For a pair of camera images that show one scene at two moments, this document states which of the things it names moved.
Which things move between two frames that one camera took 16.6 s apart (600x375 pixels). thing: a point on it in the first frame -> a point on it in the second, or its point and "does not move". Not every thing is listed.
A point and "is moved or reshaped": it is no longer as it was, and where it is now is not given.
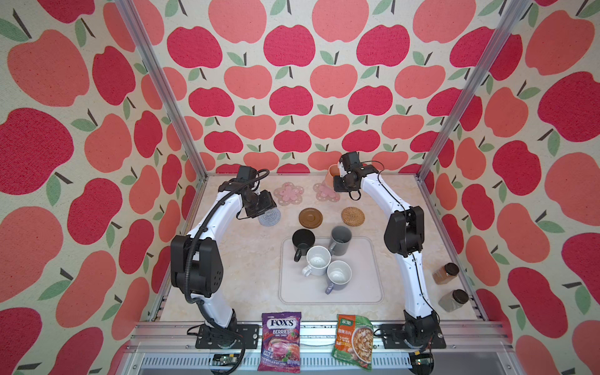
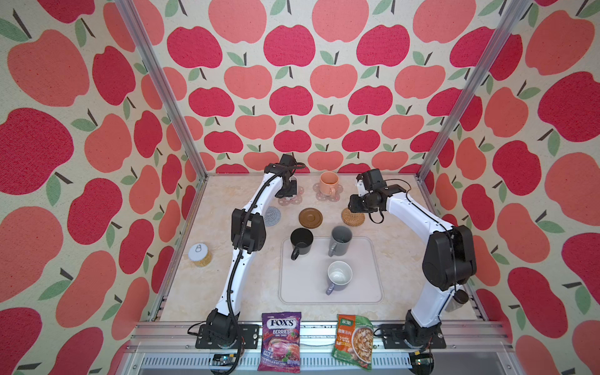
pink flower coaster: [288, 194] does not move
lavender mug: [339, 273] does not move
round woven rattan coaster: [352, 216] does not move
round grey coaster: [270, 218] does not move
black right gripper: [338, 187] -> [353, 204]
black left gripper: [269, 202] -> [292, 192]
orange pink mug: [333, 171] is moved or reshaped
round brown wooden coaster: [310, 218] does not move
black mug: [303, 241] does not move
